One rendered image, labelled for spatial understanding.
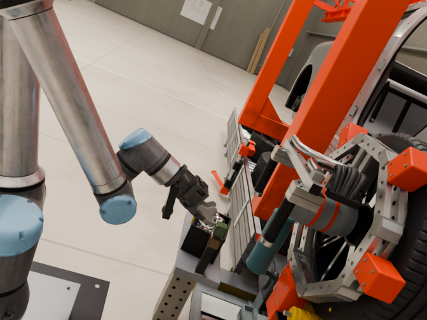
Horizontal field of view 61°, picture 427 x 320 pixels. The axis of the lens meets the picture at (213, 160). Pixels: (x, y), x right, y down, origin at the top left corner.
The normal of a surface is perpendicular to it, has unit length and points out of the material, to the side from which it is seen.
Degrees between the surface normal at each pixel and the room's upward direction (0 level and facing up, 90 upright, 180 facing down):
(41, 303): 0
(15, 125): 89
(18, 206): 5
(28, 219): 6
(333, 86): 90
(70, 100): 86
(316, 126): 90
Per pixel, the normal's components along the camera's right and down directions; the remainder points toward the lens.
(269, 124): -0.03, 0.33
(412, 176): -0.25, 0.77
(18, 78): 0.51, 0.46
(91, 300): 0.40, -0.86
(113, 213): 0.32, 0.52
